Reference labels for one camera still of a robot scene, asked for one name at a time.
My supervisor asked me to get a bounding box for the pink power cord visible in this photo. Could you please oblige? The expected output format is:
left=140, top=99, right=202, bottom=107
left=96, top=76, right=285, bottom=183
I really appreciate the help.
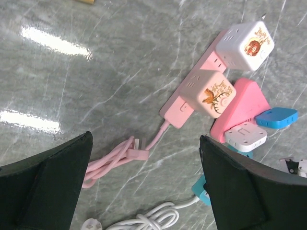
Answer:
left=81, top=121, right=171, bottom=189

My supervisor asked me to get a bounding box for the blue plug adapter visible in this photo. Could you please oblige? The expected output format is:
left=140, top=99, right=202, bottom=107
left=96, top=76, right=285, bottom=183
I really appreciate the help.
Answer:
left=255, top=107, right=298, bottom=129

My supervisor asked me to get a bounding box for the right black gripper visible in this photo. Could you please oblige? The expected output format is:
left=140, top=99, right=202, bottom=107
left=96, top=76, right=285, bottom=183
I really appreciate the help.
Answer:
left=280, top=157, right=307, bottom=178

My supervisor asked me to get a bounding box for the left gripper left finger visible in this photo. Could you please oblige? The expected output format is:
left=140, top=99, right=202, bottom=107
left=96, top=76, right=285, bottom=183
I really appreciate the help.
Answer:
left=0, top=131, right=93, bottom=230

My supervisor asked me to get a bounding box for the white cube adapter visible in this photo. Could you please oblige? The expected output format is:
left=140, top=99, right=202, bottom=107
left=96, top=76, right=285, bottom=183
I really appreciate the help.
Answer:
left=215, top=21, right=274, bottom=71

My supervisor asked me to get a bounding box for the white round plug adapter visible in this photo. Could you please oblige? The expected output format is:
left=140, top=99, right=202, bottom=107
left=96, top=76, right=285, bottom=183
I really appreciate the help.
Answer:
left=224, top=122, right=267, bottom=152

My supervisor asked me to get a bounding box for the yellow plug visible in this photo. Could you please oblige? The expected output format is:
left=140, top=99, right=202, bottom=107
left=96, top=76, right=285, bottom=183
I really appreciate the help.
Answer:
left=76, top=0, right=94, bottom=5

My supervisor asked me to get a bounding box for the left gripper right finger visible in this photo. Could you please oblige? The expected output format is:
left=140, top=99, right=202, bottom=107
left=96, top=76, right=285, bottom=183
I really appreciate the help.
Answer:
left=200, top=135, right=307, bottom=230

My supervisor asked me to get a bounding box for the white power cord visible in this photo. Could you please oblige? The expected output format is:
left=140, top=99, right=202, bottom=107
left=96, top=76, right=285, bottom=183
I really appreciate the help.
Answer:
left=82, top=195, right=200, bottom=230

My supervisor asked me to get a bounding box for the pink cube adapter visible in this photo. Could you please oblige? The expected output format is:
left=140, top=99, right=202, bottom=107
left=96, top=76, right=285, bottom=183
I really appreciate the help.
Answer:
left=179, top=69, right=236, bottom=118

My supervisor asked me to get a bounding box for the pink triangular socket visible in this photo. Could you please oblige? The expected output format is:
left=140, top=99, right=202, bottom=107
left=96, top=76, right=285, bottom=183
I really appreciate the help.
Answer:
left=210, top=78, right=271, bottom=143

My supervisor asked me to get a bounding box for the teal power strip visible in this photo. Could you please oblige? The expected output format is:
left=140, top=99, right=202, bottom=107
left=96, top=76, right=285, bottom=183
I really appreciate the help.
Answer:
left=191, top=174, right=211, bottom=206

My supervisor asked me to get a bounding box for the pink power strip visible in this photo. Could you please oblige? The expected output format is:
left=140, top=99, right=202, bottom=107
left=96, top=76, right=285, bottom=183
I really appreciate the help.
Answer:
left=160, top=29, right=236, bottom=131

